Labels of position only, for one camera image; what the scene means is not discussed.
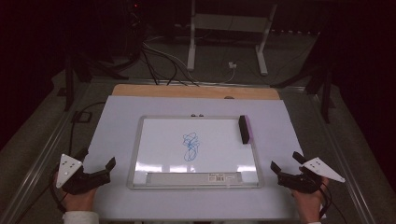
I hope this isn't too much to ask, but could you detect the person's right hand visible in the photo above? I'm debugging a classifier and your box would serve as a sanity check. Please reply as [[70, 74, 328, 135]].
[[290, 177, 330, 224]]

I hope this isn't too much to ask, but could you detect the white metal stand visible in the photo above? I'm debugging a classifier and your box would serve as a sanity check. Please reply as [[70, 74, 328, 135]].
[[186, 0, 278, 77]]

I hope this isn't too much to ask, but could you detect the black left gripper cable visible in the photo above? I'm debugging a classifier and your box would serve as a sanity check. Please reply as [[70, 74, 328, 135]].
[[49, 101, 106, 216]]

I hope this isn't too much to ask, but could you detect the purple and black whiteboard eraser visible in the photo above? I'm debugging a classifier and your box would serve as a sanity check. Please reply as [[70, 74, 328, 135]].
[[238, 114, 254, 146]]

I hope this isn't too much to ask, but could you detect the metal floor rail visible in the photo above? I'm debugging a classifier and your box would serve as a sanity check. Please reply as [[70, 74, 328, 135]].
[[0, 81, 92, 224], [307, 92, 378, 224]]

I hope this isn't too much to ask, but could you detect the silver framed whiteboard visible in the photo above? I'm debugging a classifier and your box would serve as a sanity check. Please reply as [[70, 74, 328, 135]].
[[126, 115, 264, 190]]

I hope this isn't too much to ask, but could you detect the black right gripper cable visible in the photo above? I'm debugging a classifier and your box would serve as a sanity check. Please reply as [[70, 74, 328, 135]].
[[318, 181, 348, 224]]

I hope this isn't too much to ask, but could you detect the black tripod stand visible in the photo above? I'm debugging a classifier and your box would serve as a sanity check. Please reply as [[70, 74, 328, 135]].
[[270, 29, 336, 124], [63, 50, 129, 112]]

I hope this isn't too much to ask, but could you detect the wooden table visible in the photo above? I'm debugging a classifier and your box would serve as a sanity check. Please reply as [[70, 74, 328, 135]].
[[111, 83, 281, 101]]

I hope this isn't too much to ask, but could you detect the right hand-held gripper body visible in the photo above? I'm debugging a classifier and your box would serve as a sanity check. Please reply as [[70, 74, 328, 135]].
[[277, 157, 346, 194]]

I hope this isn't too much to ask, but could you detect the black square floor plate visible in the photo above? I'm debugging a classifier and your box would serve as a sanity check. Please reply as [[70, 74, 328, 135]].
[[71, 110, 93, 124]]

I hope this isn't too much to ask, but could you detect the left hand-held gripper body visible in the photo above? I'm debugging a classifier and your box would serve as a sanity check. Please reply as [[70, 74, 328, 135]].
[[55, 153, 112, 196]]

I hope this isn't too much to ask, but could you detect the large white table mat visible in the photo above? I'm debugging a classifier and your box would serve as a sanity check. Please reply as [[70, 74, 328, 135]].
[[88, 95, 327, 222]]

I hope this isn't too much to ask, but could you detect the white floor cable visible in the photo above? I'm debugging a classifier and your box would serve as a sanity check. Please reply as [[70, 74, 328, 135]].
[[142, 35, 236, 85]]

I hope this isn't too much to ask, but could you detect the dark equipment rack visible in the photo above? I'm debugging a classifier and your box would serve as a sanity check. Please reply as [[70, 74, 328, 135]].
[[122, 0, 148, 62]]

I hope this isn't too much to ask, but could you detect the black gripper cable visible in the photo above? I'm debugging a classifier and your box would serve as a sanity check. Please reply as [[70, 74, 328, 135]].
[[49, 101, 106, 216], [318, 181, 348, 224]]

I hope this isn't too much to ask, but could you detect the black floor cable bundle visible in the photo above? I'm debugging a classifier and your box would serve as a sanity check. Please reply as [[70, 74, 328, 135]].
[[139, 43, 200, 87]]

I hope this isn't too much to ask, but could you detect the person's left hand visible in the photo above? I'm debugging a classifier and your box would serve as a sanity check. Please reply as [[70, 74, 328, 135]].
[[53, 171, 98, 214]]

